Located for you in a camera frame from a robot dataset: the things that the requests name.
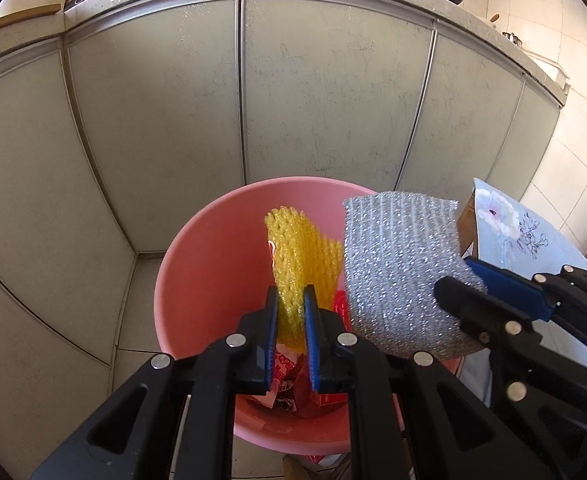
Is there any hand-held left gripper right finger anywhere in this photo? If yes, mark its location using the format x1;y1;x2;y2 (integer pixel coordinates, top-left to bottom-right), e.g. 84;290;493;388
303;284;539;480

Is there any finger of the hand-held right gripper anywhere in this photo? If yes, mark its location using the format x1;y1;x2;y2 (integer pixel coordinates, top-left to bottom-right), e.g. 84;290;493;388
466;257;587;341
433;277;587;480

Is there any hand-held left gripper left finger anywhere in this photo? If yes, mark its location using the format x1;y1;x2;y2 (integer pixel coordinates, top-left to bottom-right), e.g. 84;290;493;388
31;286;279;480

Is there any red and white paper packet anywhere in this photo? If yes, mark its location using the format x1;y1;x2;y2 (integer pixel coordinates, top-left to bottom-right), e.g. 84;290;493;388
266;342;301;411

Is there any red plastic bag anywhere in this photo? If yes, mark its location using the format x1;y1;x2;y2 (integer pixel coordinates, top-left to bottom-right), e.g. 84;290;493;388
318;290;350;406

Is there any yellow foam net sleeve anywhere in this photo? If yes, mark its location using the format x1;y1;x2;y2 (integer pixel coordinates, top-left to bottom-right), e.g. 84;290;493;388
265;206;345;356

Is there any clear bubble wrap sheet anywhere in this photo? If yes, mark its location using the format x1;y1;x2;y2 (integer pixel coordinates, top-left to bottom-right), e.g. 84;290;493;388
342;191;489;361

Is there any pink plastic bucket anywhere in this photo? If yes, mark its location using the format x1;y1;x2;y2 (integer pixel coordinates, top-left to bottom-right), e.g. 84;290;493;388
154;176;407;456

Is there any blue floral tablecloth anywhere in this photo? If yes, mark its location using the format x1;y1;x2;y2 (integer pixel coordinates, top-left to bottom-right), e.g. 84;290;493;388
458;177;587;408

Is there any grey kitchen cabinet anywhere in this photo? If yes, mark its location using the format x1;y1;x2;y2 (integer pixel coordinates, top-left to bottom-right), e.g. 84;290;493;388
0;0;571;396

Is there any wooden cutting board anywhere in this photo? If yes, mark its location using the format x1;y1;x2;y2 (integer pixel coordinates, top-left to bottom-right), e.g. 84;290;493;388
0;4;62;37

